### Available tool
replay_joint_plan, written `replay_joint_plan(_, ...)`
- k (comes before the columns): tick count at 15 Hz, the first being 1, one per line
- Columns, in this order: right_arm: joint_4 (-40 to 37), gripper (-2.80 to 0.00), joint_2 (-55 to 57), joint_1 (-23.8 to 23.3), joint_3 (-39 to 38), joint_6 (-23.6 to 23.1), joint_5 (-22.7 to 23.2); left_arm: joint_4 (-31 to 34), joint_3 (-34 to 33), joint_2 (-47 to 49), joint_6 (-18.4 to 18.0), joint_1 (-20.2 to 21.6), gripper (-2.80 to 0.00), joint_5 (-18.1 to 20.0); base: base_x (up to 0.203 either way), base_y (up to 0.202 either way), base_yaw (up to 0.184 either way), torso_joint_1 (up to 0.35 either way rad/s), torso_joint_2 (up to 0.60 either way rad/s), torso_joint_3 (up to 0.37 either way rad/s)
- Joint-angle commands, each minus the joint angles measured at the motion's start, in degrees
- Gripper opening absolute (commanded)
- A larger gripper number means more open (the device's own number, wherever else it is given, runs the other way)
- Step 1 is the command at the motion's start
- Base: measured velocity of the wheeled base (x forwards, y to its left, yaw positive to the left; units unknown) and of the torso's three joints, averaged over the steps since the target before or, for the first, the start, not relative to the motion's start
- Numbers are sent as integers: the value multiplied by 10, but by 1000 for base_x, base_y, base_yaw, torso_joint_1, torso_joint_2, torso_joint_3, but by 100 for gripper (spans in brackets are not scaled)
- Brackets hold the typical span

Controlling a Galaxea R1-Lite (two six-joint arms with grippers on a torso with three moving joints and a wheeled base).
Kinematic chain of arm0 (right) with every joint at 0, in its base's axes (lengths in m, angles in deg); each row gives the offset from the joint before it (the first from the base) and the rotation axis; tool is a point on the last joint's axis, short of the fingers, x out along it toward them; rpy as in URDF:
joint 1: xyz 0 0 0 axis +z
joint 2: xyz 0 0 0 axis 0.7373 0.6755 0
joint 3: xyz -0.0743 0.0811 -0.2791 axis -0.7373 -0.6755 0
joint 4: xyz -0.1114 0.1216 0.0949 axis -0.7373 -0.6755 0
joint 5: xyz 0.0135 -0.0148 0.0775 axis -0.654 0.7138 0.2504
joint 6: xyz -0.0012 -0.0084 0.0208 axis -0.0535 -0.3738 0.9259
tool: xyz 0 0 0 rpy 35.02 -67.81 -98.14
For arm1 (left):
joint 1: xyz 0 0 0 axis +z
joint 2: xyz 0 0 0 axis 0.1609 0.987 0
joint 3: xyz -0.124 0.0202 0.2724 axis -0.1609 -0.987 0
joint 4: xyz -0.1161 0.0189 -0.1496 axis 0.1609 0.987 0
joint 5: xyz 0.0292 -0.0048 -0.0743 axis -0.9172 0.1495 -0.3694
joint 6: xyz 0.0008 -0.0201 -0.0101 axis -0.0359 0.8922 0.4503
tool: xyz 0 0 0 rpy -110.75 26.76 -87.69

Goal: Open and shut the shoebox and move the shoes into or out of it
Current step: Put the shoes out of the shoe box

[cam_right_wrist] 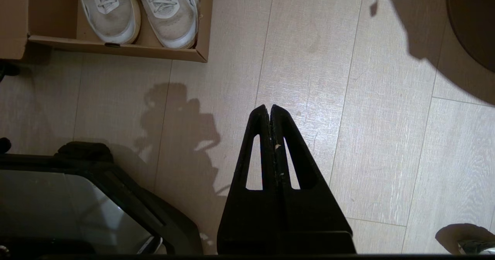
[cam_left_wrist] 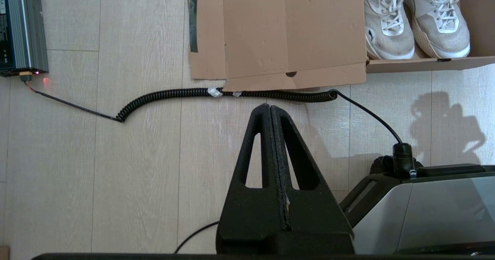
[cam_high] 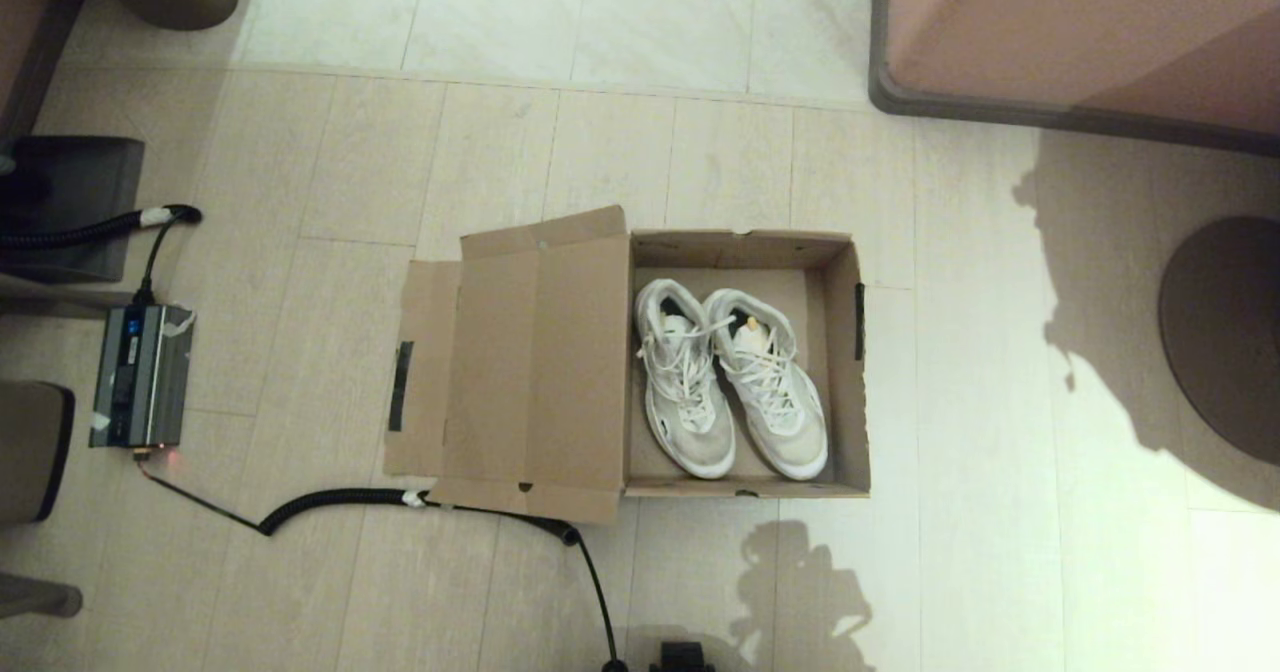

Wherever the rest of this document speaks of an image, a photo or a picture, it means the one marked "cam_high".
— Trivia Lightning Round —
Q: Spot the brown cardboard shoe box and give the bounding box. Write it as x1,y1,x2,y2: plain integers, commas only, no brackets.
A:
383,204,871,526

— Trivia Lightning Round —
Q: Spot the small black robot mount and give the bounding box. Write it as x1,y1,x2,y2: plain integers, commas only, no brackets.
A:
648,641,717,672

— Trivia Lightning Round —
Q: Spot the pink sofa with grey base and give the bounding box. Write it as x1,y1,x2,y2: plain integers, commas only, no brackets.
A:
868,0,1280,158

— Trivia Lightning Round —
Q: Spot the white lace-up sneaker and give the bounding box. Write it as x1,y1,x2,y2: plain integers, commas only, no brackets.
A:
634,278,737,480

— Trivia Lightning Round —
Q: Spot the grey power supply box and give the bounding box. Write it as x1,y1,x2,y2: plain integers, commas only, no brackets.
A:
88,302,197,450

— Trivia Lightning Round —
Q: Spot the dark grey square stand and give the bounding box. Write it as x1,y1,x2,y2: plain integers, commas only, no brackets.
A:
0,136,146,285

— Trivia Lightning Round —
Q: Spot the dark brown padded seat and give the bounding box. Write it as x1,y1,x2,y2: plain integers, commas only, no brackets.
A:
0,382,76,526

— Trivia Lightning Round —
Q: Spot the black coiled floor cable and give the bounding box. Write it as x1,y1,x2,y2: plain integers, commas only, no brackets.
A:
133,449,631,672

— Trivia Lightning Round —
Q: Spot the white sneaker with yellow tag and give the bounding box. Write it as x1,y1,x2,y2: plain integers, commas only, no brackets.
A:
703,288,830,482

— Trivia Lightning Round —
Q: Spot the black corrugated hose with tape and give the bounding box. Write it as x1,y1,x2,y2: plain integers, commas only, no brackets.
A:
0,204,203,305

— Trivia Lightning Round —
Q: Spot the dark brown round base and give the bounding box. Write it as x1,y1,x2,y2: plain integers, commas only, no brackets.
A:
1159,215,1280,466

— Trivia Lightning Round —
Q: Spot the grey furniture foot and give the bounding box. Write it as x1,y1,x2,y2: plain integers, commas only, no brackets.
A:
0,572,84,620

